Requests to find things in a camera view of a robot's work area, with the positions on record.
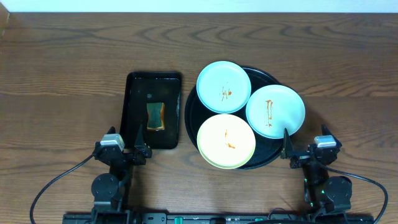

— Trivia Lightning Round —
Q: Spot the green and orange sponge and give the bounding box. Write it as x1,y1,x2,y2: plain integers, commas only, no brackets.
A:
147,102,165,131

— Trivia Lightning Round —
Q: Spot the light blue plate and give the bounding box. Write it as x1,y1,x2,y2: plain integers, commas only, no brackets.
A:
196,61,251,113
246,85,306,139

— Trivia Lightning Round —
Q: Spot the yellow plate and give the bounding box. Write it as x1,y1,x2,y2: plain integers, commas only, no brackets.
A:
197,114,256,169

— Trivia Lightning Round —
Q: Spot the light blue plate top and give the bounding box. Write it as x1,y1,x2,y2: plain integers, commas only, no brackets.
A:
196,61,251,113

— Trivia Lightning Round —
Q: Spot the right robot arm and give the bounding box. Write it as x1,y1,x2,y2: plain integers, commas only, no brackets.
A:
280,124,352,216

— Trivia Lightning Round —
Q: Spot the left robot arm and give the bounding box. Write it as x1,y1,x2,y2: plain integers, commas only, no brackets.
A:
91,126,152,212

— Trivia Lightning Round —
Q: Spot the round black tray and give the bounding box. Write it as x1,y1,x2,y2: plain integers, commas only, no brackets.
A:
185,67,284,170

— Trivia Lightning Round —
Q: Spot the black rectangular tray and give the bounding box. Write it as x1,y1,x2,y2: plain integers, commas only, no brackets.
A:
119,71,182,149

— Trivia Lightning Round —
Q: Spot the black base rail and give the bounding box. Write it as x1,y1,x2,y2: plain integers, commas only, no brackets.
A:
62,213,374,224

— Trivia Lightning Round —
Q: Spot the left black cable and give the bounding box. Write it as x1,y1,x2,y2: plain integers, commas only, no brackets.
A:
29,153,97,224

